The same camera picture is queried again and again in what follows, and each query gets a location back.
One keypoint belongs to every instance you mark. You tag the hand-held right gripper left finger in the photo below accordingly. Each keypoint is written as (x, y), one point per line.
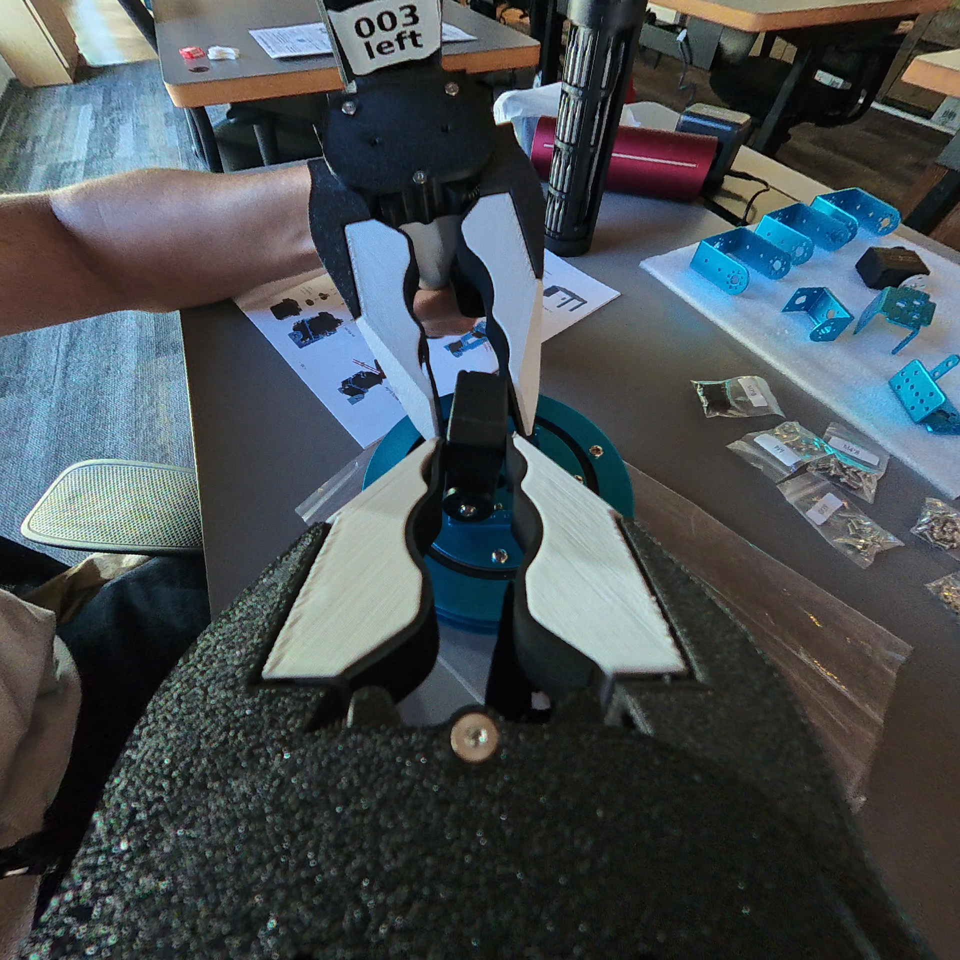
(352, 600)

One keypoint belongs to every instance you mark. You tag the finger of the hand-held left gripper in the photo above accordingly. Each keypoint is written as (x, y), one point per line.
(517, 300)
(382, 300)

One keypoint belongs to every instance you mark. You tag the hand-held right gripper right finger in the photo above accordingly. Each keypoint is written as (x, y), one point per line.
(592, 592)

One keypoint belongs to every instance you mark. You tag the blue round turntable base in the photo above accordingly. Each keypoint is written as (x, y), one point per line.
(592, 480)

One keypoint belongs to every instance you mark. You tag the black servo motor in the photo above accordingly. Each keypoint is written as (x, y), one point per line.
(476, 412)

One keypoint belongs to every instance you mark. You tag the grey desk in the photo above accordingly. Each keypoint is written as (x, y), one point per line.
(660, 330)

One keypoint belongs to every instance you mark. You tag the person's left hand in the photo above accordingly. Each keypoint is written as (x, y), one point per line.
(444, 311)

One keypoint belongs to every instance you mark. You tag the white plastic bag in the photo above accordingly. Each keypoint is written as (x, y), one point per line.
(514, 112)

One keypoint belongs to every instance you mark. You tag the white assembly booklet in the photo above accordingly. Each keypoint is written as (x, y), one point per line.
(262, 319)

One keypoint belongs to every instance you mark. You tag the white paper sheet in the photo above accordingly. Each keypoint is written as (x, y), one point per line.
(292, 41)

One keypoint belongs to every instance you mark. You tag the large clear plastic bag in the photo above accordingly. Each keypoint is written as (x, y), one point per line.
(750, 622)

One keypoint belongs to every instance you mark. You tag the black ribbed cylinder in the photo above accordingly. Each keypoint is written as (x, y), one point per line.
(577, 150)

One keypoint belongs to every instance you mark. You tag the red metal cylinder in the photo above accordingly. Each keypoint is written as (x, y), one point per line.
(660, 161)

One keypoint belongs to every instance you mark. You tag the wood-edged table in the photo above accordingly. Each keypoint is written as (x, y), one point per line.
(225, 52)
(787, 11)

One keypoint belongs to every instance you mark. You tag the white foam sheet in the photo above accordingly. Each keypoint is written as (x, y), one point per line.
(720, 300)

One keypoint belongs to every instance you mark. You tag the small white item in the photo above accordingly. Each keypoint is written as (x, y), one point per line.
(223, 53)

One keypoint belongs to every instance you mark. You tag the person's dark pants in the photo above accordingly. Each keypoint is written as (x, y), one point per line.
(135, 615)

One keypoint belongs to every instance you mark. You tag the small red item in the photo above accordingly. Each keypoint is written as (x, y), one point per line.
(192, 55)

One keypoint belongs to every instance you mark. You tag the group of small screw bags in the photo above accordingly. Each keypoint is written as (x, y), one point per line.
(817, 517)

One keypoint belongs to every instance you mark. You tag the dark power adapter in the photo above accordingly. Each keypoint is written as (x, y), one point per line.
(712, 142)

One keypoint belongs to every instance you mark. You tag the grey mesh chair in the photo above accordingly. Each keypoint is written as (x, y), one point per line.
(112, 502)

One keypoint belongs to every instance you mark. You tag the tan cloth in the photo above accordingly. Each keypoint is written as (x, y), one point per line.
(82, 581)

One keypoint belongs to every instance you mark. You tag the person's white shirt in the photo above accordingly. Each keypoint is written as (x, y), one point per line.
(30, 712)

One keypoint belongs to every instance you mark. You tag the small black block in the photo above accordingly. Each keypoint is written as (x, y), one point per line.
(892, 266)

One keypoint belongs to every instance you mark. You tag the blue U-shaped bracket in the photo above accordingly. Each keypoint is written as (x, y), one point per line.
(862, 208)
(739, 255)
(795, 223)

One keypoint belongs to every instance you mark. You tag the small blue angled bracket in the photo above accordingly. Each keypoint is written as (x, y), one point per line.
(814, 304)
(900, 307)

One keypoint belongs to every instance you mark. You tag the blue perforated bracket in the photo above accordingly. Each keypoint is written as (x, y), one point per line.
(919, 390)

